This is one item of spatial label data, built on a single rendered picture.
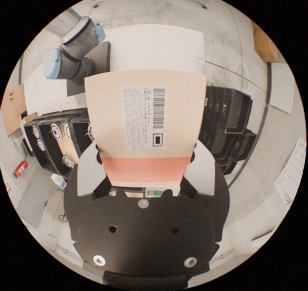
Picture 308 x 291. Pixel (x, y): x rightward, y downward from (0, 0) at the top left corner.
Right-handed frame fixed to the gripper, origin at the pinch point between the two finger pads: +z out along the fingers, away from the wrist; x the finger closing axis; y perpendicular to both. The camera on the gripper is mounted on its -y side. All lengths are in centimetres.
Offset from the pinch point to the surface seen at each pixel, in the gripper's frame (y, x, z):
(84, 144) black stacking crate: 14.7, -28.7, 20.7
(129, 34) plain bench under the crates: -37, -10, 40
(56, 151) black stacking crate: 22, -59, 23
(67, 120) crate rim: 1.7, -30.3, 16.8
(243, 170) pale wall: 164, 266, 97
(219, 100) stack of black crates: -1, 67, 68
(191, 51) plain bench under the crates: -28, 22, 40
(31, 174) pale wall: 137, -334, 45
